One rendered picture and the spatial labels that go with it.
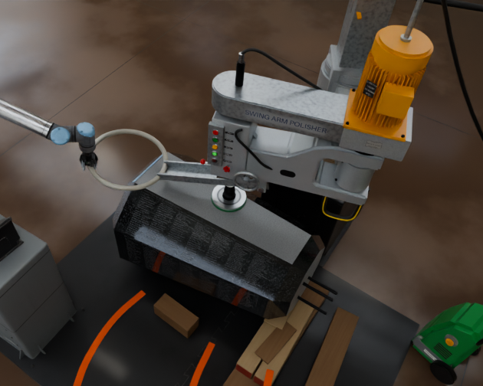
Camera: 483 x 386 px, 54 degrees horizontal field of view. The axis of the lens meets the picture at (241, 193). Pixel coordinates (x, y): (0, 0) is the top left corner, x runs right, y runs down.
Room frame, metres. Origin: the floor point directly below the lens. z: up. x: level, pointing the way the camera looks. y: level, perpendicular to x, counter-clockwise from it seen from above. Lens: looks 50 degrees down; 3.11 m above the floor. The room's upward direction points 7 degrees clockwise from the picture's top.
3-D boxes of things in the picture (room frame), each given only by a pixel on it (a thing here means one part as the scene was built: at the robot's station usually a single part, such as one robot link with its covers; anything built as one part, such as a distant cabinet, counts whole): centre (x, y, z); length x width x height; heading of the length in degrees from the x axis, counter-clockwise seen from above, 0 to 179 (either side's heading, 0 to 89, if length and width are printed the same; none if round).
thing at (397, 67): (1.73, -0.57, 1.90); 0.31 x 0.28 x 0.40; 170
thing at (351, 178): (1.74, -0.58, 1.34); 0.19 x 0.19 x 0.20
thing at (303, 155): (1.78, -0.31, 1.30); 0.74 x 0.23 x 0.49; 80
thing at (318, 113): (1.80, -0.27, 1.62); 0.96 x 0.25 x 0.17; 80
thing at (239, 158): (1.84, 0.00, 1.32); 0.36 x 0.22 x 0.45; 80
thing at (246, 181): (1.72, -0.02, 1.20); 0.15 x 0.10 x 0.15; 80
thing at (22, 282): (1.27, 1.29, 0.43); 0.50 x 0.50 x 0.85; 65
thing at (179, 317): (1.39, 0.34, 0.07); 0.30 x 0.12 x 0.12; 59
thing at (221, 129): (1.76, 0.16, 1.37); 0.08 x 0.03 x 0.28; 80
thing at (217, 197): (1.86, 0.07, 0.84); 0.21 x 0.21 x 0.01
